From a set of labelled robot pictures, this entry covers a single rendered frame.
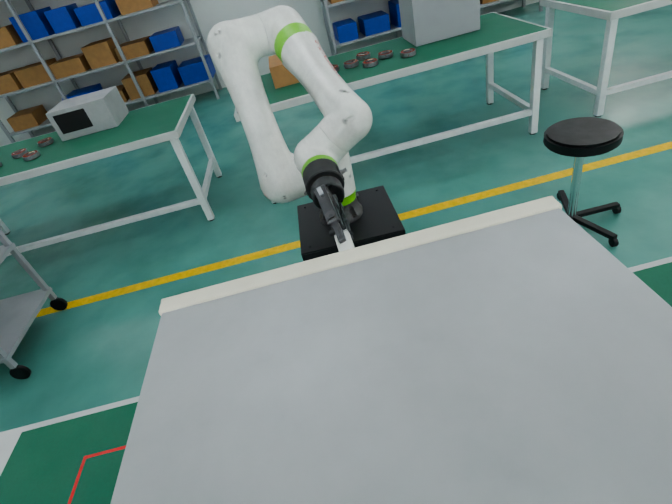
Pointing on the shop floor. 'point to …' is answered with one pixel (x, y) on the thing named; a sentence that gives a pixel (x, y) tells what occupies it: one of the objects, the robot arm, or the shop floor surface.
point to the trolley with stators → (21, 311)
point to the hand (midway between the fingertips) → (345, 245)
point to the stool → (602, 140)
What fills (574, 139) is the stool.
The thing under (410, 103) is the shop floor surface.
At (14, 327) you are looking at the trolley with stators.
